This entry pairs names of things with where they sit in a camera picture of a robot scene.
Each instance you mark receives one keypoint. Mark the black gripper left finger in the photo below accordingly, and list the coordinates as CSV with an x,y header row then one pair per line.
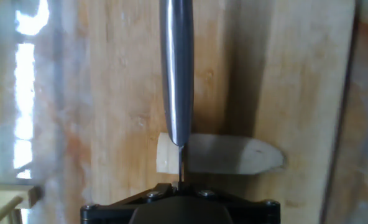
x,y
118,210

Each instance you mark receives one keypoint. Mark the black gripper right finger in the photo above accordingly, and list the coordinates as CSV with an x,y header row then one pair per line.
x,y
249,210

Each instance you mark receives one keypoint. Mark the steel kitchen knife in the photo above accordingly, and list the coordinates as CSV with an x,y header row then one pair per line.
x,y
177,62

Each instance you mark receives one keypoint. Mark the white radish piece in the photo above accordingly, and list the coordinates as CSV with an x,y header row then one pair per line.
x,y
233,154

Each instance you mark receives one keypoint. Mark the white radish slice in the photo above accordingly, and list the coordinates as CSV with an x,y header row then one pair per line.
x,y
166,157

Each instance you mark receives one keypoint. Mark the stained clear plastic sheet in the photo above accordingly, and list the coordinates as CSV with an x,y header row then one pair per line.
x,y
47,124

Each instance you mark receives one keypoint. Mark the wooden peg rack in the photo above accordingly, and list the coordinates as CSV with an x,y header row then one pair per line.
x,y
3,193

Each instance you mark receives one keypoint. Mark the wooden cutting board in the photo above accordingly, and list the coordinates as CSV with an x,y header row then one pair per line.
x,y
115,93

